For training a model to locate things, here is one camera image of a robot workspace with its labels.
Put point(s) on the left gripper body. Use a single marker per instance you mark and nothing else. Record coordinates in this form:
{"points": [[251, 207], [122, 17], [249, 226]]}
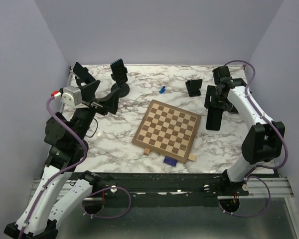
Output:
{"points": [[95, 107]]}

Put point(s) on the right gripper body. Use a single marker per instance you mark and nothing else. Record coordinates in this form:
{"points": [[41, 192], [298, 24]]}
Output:
{"points": [[221, 100]]}

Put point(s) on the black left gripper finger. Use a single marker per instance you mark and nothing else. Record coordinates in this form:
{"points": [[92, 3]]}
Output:
{"points": [[111, 101], [88, 91]]}

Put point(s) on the black smartphone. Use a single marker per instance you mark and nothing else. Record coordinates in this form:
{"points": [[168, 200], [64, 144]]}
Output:
{"points": [[214, 119]]}

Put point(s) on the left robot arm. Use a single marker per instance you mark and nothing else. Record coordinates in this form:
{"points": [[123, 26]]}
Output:
{"points": [[72, 111]]}

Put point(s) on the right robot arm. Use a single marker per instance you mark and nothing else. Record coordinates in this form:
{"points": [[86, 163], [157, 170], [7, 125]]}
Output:
{"points": [[264, 139]]}

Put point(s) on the black corner phone stand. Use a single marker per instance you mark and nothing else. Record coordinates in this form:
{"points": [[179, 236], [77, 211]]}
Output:
{"points": [[82, 80]]}

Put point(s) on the dark phone on corner stand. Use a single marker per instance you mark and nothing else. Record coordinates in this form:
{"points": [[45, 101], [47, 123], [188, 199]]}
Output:
{"points": [[78, 69]]}

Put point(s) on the small black folding stand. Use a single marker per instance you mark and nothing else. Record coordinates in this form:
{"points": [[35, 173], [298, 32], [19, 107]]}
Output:
{"points": [[193, 87]]}

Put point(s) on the small blue plastic piece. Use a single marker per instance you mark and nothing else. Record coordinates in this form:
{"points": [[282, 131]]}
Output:
{"points": [[162, 90]]}

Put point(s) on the wooden chessboard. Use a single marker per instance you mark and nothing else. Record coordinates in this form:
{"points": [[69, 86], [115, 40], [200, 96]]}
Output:
{"points": [[168, 130]]}

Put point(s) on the dark blue card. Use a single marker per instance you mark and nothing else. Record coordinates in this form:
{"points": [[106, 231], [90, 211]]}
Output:
{"points": [[170, 161]]}

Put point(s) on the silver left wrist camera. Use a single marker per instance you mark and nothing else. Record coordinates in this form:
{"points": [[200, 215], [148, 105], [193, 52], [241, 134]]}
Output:
{"points": [[69, 95]]}

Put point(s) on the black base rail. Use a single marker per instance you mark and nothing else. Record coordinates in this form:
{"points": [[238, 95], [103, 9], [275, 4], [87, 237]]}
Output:
{"points": [[151, 190]]}

